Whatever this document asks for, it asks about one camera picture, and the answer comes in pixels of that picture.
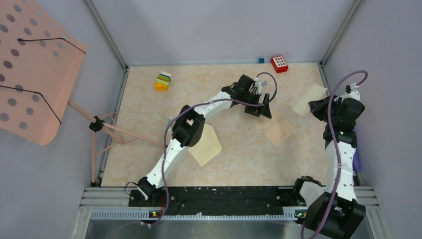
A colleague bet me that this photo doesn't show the pink paper sheet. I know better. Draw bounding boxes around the pink paper sheet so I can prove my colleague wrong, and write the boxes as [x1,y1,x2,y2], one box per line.
[252,108,296,146]

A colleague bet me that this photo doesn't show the yellow envelope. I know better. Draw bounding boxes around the yellow envelope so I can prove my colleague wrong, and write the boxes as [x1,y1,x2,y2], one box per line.
[188,124,222,166]

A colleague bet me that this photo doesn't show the purple cable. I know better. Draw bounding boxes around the purple cable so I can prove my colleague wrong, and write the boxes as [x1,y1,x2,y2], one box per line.
[141,72,278,228]
[300,70,369,239]

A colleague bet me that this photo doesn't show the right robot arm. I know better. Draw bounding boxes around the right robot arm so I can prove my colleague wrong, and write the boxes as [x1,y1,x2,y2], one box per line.
[292,97,366,239]

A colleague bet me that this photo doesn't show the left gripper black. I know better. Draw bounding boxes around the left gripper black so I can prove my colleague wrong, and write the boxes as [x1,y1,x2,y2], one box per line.
[240,92,270,119]

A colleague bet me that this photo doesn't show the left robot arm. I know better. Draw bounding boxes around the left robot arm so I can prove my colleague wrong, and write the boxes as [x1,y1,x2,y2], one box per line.
[137,75,275,206]

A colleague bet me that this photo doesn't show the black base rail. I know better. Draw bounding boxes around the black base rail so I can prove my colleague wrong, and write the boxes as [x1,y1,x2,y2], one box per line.
[79,184,380,225]

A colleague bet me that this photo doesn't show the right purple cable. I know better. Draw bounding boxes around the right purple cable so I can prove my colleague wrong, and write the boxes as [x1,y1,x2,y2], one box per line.
[300,70,369,239]

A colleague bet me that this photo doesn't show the stacked colourful toy blocks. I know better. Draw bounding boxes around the stacked colourful toy blocks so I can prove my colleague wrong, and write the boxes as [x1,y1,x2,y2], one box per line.
[154,71,172,91]

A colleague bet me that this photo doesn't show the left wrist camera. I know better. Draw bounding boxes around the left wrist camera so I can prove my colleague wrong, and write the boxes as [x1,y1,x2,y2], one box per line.
[255,77,267,91]

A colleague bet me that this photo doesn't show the pink perforated music stand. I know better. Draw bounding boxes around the pink perforated music stand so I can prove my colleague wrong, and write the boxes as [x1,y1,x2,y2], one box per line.
[0,0,166,185]

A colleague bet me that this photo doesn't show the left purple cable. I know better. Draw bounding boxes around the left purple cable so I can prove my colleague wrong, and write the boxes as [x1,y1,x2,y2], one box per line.
[141,72,278,228]

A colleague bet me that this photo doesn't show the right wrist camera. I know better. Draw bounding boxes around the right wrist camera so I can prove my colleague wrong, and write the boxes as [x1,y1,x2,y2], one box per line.
[343,83,360,101]

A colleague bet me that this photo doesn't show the letter sheet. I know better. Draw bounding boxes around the letter sheet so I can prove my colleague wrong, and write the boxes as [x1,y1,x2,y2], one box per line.
[292,84,327,117]

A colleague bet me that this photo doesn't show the red toy block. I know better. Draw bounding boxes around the red toy block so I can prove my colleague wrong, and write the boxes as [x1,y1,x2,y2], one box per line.
[270,55,289,74]

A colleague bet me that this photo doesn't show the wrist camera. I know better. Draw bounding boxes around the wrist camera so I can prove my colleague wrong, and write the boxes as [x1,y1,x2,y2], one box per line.
[343,83,360,101]
[255,77,267,91]

